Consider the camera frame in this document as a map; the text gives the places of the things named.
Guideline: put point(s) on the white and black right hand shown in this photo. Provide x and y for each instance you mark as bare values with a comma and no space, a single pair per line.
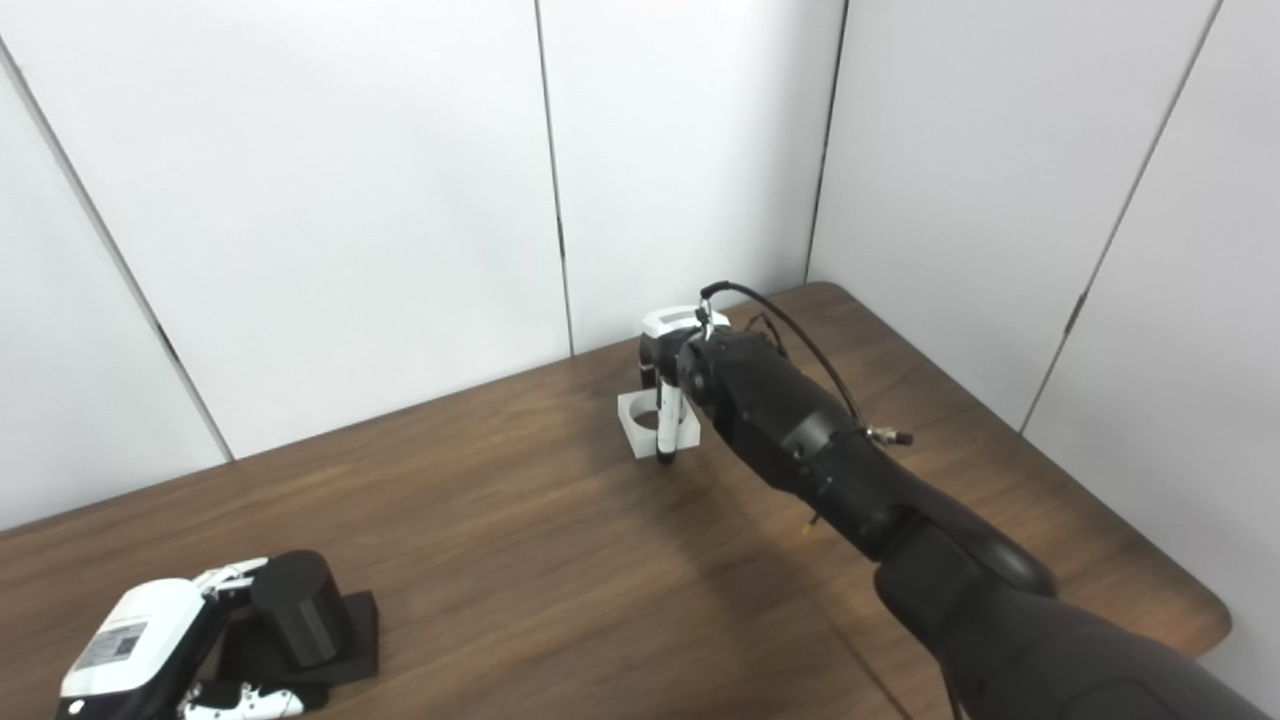
665,345

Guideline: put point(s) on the white and black left hand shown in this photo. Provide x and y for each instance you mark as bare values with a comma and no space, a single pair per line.
140,630

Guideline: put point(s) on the white square piece with hole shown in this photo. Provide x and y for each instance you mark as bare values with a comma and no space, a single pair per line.
637,430

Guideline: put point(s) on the black peg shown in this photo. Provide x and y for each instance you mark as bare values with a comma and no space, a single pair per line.
300,605

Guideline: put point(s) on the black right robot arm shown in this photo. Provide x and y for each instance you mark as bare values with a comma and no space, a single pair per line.
900,510

